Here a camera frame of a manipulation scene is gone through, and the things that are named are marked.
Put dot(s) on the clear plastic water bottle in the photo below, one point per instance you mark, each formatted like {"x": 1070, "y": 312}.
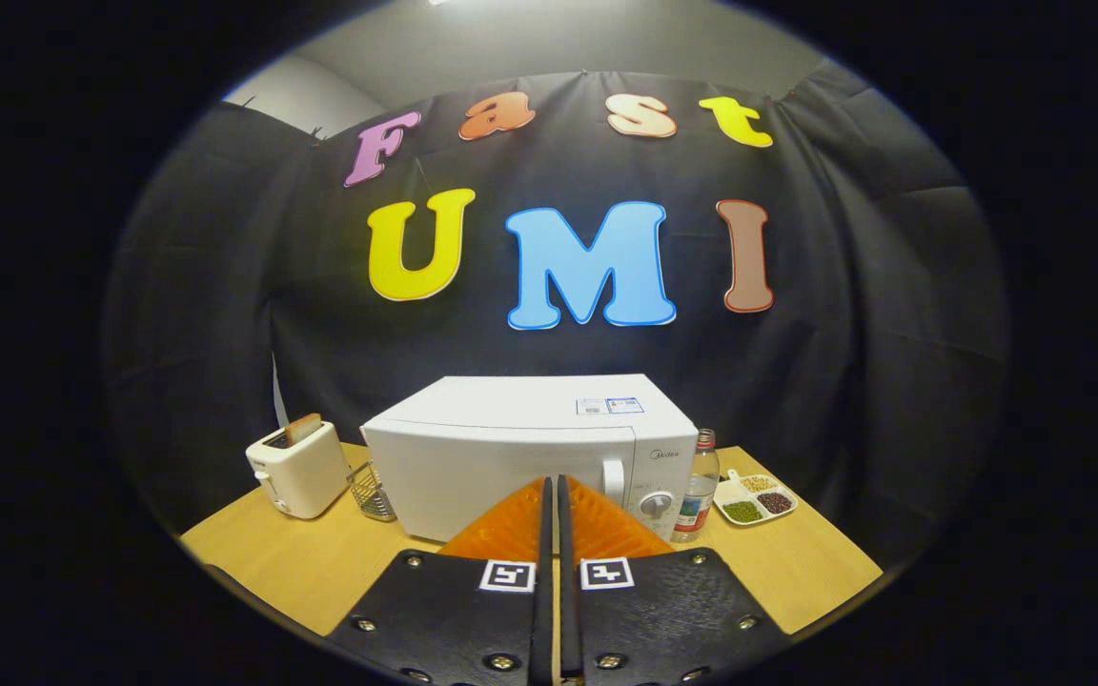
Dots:
{"x": 699, "y": 495}

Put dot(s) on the white toaster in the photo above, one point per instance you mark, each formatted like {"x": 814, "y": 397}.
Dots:
{"x": 301, "y": 472}

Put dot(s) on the white microwave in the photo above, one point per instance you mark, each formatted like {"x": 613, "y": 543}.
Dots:
{"x": 492, "y": 457}

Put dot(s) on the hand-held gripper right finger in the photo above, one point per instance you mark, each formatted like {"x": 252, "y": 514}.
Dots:
{"x": 568, "y": 619}

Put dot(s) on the white divided bean tray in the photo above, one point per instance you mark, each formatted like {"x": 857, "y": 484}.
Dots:
{"x": 744, "y": 512}

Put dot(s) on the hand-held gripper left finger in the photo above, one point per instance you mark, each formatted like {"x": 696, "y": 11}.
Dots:
{"x": 542, "y": 619}

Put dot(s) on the toast slice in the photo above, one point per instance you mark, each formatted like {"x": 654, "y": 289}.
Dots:
{"x": 303, "y": 429}

